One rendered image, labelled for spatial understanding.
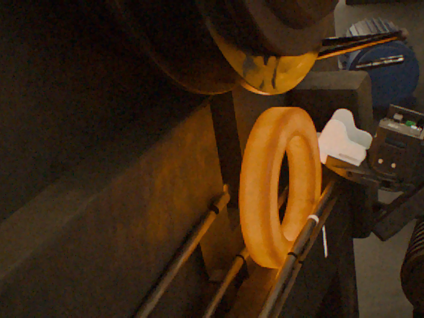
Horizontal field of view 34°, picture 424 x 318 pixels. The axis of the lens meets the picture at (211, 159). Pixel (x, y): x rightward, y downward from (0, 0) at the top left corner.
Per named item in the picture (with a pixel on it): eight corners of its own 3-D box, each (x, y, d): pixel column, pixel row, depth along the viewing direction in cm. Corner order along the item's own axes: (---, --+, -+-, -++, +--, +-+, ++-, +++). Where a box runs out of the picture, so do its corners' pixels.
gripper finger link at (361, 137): (311, 94, 89) (381, 116, 86) (302, 133, 92) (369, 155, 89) (304, 103, 87) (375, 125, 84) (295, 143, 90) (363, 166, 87)
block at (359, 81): (299, 236, 105) (281, 87, 95) (314, 210, 111) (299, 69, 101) (369, 242, 100) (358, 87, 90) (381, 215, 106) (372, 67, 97)
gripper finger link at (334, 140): (304, 103, 87) (375, 125, 84) (295, 143, 90) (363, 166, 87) (297, 112, 84) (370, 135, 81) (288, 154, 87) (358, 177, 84)
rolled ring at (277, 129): (314, 83, 81) (288, 83, 83) (257, 148, 67) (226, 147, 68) (328, 218, 89) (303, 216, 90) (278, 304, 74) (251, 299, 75)
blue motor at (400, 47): (348, 125, 284) (342, 45, 270) (336, 82, 336) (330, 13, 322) (425, 116, 280) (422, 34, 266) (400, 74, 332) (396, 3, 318)
